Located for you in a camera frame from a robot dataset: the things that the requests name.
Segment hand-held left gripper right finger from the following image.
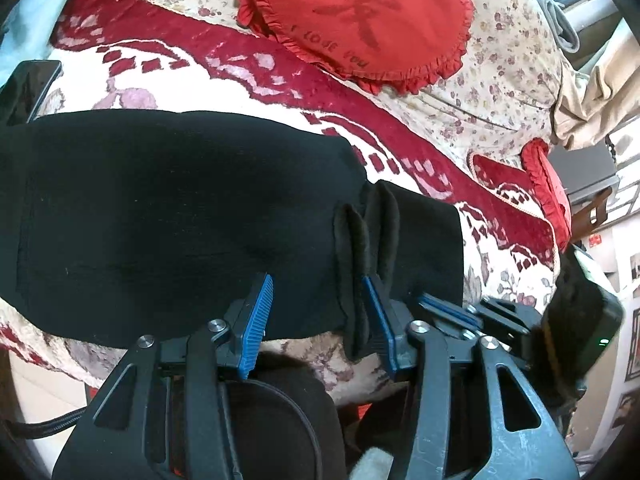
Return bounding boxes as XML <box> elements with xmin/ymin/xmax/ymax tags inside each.
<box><xmin>361</xmin><ymin>275</ymin><xmax>581</xmax><ymax>480</ymax></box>

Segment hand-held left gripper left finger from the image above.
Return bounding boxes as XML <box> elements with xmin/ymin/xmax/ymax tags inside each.
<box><xmin>52</xmin><ymin>272</ymin><xmax>275</xmax><ymax>480</ymax></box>

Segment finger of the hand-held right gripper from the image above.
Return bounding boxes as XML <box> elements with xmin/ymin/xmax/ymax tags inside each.
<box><xmin>470</xmin><ymin>297</ymin><xmax>543</xmax><ymax>336</ymax></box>
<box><xmin>417</xmin><ymin>294</ymin><xmax>481</xmax><ymax>333</ymax></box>

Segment black pants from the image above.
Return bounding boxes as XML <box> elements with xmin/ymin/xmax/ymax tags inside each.
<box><xmin>0</xmin><ymin>110</ymin><xmax>466</xmax><ymax>361</ymax></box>

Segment brown wooden chair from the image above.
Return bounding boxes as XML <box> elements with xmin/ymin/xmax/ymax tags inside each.
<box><xmin>571</xmin><ymin>187</ymin><xmax>614</xmax><ymax>242</ymax></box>

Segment red patterned pillow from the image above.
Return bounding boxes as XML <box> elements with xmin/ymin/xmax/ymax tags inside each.
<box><xmin>469</xmin><ymin>154</ymin><xmax>558</xmax><ymax>271</ymax></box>

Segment small red ruffled pillow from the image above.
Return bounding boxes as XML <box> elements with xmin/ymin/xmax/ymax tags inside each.
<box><xmin>520</xmin><ymin>137</ymin><xmax>573</xmax><ymax>252</ymax></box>

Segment beige curtain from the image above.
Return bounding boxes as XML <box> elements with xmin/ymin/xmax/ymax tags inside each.
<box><xmin>550</xmin><ymin>15</ymin><xmax>640</xmax><ymax>152</ymax></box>

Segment floral quilt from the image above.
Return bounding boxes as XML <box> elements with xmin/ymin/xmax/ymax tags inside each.
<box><xmin>92</xmin><ymin>0</ymin><xmax>568</xmax><ymax>161</ymax></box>

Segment red and white plush blanket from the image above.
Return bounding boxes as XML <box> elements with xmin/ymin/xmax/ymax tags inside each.
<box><xmin>0</xmin><ymin>0</ymin><xmax>566</xmax><ymax>396</ymax></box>

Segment grey cloth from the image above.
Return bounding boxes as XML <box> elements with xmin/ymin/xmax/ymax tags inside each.
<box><xmin>529</xmin><ymin>0</ymin><xmax>582</xmax><ymax>54</ymax></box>

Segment red heart-shaped ruffled pillow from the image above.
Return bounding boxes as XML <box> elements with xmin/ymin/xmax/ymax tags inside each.
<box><xmin>231</xmin><ymin>0</ymin><xmax>476</xmax><ymax>96</ymax></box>

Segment black smartphone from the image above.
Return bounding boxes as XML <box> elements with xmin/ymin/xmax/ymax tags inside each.
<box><xmin>0</xmin><ymin>60</ymin><xmax>62</xmax><ymax>127</ymax></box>

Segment light blue fleece garment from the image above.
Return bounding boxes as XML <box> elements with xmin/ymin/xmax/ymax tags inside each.
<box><xmin>0</xmin><ymin>0</ymin><xmax>96</xmax><ymax>91</ymax></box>

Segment black braided cable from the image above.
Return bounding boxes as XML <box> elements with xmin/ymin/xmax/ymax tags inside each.
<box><xmin>9</xmin><ymin>406</ymin><xmax>90</xmax><ymax>442</ymax></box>

